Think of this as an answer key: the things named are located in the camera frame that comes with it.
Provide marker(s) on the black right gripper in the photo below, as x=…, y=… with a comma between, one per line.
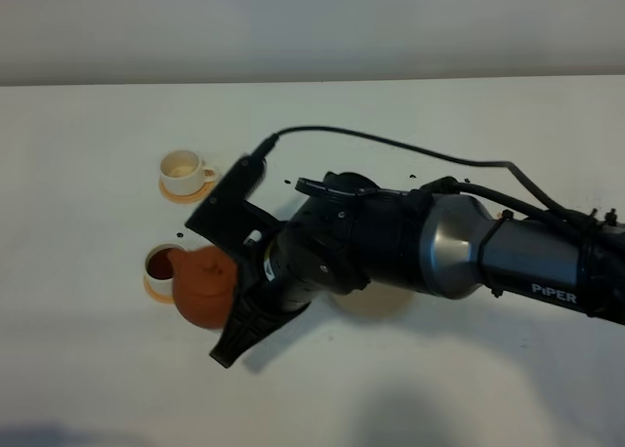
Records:
x=284, y=265

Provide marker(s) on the brown clay teapot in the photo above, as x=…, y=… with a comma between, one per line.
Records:
x=203, y=286

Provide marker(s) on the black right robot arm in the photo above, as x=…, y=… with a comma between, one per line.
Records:
x=444, y=239

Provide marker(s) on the beige round teapot coaster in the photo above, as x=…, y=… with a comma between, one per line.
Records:
x=376, y=301

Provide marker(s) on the near orange coaster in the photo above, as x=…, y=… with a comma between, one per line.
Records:
x=163, y=299

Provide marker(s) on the orange coaster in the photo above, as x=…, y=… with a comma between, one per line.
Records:
x=163, y=299
x=199, y=195

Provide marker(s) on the near white teacup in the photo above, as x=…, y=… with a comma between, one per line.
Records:
x=158, y=269

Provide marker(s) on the white teacup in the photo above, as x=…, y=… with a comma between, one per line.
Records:
x=158, y=269
x=183, y=172

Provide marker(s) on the far orange coaster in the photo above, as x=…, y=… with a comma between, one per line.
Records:
x=199, y=195

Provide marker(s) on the far white teacup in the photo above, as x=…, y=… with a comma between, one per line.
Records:
x=183, y=172

